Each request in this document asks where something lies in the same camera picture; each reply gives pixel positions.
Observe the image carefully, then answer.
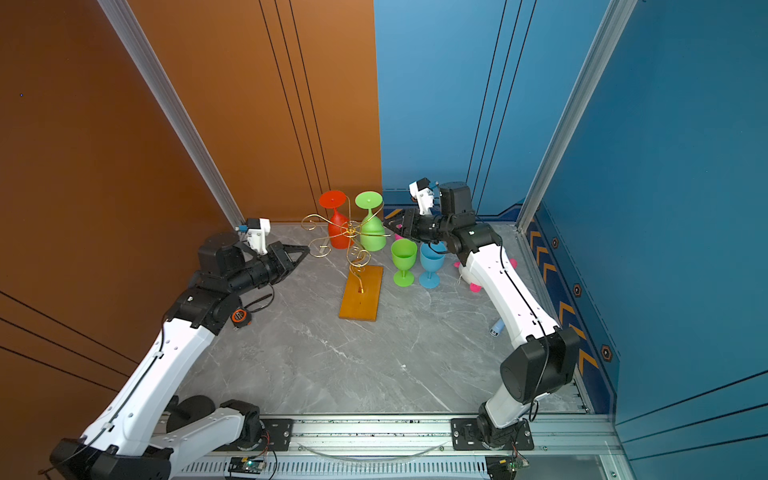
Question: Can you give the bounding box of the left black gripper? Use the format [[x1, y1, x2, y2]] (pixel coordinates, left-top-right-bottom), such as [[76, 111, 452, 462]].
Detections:
[[227, 243, 309, 301]]

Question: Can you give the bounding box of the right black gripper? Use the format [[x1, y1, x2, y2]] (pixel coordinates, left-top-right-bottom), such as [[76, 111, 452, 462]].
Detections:
[[383, 210, 454, 244]]

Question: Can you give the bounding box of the green wine glass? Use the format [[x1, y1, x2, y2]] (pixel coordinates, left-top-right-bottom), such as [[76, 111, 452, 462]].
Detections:
[[355, 191, 387, 252], [391, 239, 419, 288]]

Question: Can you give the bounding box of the light blue wine glass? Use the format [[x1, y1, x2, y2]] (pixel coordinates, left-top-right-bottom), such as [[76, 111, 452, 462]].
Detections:
[[419, 243, 446, 289]]

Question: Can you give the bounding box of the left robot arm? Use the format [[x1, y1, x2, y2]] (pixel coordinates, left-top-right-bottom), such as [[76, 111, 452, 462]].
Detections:
[[49, 231, 310, 479]]

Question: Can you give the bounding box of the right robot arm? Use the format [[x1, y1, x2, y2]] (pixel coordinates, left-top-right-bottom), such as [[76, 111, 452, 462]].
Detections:
[[384, 178, 581, 449]]

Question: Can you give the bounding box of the red wine glass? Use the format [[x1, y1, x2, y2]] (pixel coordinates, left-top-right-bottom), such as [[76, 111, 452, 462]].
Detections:
[[319, 190, 351, 250]]

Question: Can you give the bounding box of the wooden rack base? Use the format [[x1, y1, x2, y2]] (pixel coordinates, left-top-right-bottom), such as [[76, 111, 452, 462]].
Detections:
[[339, 265, 383, 322]]

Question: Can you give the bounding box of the white pink plush toy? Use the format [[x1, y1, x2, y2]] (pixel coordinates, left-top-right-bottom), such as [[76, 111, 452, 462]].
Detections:
[[453, 256, 518, 293]]

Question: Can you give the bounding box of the orange black tape measure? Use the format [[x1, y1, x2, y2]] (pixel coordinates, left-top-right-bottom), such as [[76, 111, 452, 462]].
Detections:
[[231, 308, 252, 328]]

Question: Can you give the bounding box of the small blue grey clip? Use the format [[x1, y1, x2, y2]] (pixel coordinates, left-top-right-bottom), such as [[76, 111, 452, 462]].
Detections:
[[489, 319, 505, 337]]

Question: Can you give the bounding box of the left circuit board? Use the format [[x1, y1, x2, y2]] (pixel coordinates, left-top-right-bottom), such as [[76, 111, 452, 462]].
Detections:
[[227, 457, 267, 478]]

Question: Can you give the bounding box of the circuit board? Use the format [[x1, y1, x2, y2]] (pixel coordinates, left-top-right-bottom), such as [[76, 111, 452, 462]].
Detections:
[[485, 456, 530, 480], [227, 457, 267, 478]]

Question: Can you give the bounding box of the right circuit board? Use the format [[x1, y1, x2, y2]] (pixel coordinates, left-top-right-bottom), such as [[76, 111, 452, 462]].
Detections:
[[485, 456, 530, 480]]

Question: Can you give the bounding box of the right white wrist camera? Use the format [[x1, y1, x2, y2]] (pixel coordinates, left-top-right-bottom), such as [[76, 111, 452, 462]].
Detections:
[[409, 178, 434, 216]]

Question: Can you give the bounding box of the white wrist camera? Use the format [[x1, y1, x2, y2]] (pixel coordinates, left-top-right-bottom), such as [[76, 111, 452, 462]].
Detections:
[[235, 218, 271, 255], [409, 178, 434, 216]]

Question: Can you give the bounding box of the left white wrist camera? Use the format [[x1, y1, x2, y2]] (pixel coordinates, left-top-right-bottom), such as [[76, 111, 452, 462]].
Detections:
[[235, 218, 271, 255]]

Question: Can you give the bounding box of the gold wire glass rack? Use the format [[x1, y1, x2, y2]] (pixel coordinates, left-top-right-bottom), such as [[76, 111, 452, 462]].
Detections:
[[300, 213, 392, 293]]

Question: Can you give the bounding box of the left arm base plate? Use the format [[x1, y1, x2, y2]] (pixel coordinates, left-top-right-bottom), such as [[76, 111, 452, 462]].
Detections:
[[215, 418, 294, 453]]

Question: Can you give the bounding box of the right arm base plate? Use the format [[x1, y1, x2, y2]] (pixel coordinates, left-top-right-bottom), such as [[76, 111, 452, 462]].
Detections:
[[449, 415, 535, 451]]

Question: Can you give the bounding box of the aluminium front rail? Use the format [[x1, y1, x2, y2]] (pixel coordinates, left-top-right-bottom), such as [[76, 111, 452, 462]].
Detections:
[[172, 414, 634, 479]]

